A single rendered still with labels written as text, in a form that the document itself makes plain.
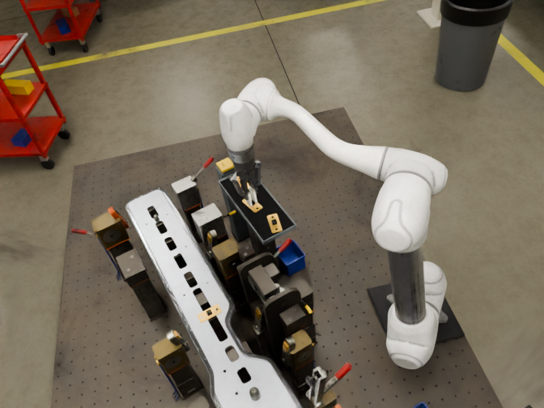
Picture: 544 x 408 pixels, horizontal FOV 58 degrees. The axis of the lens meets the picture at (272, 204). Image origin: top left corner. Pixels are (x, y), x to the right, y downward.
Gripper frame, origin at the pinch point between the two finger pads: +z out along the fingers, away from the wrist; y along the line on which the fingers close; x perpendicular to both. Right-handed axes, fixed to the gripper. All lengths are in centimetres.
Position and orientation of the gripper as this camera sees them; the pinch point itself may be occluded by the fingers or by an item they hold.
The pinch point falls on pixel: (250, 196)
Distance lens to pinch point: 180.2
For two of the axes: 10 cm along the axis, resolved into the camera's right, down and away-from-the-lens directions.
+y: -7.7, 5.2, -3.6
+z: 1.1, 6.7, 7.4
